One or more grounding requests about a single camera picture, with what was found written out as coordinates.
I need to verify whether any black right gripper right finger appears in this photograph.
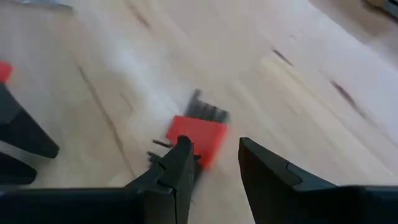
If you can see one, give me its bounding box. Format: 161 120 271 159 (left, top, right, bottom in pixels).
238 136 398 224

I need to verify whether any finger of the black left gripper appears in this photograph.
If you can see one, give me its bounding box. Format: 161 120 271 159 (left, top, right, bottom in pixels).
0 152 38 187
0 83 60 159

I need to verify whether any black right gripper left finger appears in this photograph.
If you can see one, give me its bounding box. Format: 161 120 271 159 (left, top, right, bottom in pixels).
0 135 196 224

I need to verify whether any red hex key holder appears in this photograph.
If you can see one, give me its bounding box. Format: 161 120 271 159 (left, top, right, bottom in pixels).
147 88 231 171

